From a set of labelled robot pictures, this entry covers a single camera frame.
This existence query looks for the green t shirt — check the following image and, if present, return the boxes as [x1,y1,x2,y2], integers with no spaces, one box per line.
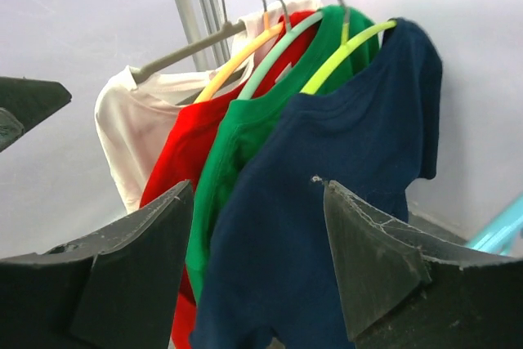
[184,4,381,305]

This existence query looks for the yellow green hanger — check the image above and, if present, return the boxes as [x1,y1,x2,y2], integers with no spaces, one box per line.
[300,0,397,95]

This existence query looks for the white t shirt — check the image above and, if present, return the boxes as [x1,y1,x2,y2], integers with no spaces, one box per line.
[94,0,323,213]

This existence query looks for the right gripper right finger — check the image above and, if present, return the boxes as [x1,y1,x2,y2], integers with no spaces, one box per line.
[324,181,522,348]

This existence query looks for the mint green hanger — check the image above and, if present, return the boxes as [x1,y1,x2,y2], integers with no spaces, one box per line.
[237,0,324,101]

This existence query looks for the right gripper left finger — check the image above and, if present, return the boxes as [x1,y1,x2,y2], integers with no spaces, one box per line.
[1,181,193,348]

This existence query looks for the grey hanger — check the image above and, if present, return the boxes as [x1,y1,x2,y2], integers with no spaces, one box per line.
[132,0,246,84]

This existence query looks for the navy blue t shirt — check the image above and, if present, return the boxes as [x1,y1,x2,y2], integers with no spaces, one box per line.
[188,17,445,349]

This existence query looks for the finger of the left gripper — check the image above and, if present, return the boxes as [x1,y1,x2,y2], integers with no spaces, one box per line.
[0,77,72,151]

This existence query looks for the orange hanger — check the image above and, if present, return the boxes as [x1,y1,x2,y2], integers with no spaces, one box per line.
[194,0,283,104]

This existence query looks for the red t shirt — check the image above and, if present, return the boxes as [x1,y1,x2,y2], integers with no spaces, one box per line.
[140,22,320,348]

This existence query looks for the teal blue hanger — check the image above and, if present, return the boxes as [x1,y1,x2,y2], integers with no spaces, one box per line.
[465,195,522,257]

